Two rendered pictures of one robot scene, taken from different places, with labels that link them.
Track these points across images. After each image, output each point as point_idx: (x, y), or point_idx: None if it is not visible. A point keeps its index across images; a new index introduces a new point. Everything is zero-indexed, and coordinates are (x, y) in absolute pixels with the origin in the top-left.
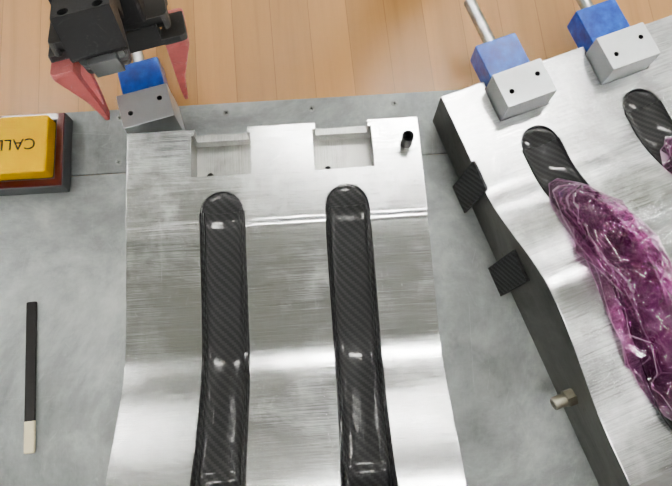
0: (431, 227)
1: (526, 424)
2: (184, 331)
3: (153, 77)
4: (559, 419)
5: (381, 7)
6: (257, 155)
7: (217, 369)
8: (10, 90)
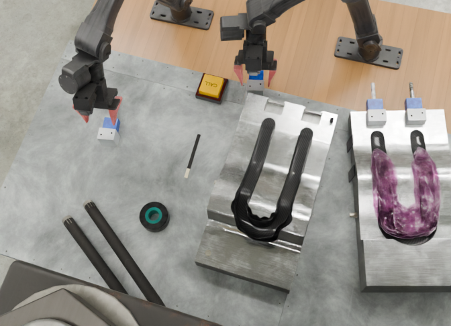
0: (334, 153)
1: (341, 223)
2: (247, 153)
3: (260, 76)
4: (352, 225)
5: (345, 75)
6: (284, 111)
7: (252, 166)
8: (211, 66)
